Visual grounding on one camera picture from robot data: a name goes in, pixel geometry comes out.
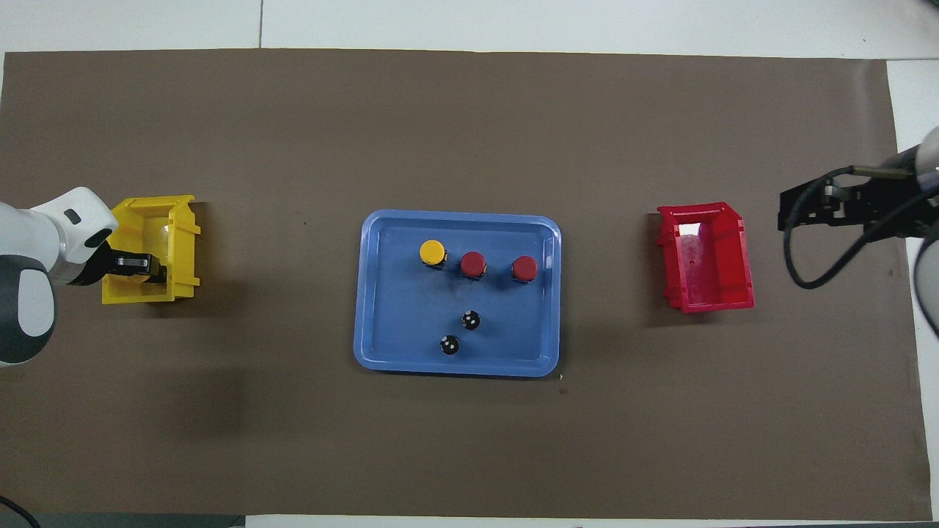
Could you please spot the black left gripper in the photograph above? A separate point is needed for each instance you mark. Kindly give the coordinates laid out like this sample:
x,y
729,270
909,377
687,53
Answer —
x,y
132,265

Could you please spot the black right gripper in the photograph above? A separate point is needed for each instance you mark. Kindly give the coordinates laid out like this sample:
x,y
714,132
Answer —
x,y
888,205

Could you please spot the red push button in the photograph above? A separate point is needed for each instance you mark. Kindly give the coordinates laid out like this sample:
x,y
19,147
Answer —
x,y
524,268
473,264

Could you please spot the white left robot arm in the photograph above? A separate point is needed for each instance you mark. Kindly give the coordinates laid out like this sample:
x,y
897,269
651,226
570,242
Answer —
x,y
29,242

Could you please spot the blue plastic tray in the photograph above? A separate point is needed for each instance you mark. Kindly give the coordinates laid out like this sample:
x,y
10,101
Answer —
x,y
411,323

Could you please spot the yellow plastic bin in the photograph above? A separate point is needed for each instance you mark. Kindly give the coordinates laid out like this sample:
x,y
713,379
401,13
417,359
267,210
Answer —
x,y
183,242

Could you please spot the red plastic bin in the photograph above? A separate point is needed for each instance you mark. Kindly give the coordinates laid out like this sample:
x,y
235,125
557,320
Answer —
x,y
733,257

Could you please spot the brown paper table mat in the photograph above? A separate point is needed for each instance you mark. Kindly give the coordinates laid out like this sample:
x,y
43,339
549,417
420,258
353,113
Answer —
x,y
293,440

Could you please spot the black cylindrical capacitor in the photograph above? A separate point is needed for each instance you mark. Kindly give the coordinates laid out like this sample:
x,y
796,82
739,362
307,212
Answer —
x,y
470,320
449,345

